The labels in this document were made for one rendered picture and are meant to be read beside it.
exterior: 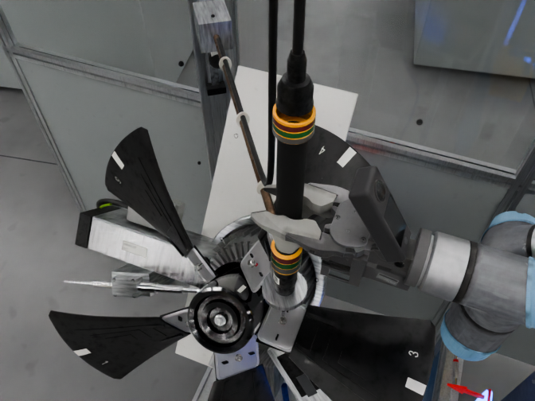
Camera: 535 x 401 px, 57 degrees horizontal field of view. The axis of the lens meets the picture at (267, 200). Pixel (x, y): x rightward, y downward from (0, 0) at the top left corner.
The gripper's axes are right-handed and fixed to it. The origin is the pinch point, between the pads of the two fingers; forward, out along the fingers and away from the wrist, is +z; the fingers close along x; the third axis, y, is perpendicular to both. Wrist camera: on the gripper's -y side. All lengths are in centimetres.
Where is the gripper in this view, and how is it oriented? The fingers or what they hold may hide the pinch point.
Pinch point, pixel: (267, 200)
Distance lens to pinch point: 62.2
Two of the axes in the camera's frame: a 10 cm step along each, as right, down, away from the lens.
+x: 3.6, -7.2, 5.9
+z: -9.3, -2.9, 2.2
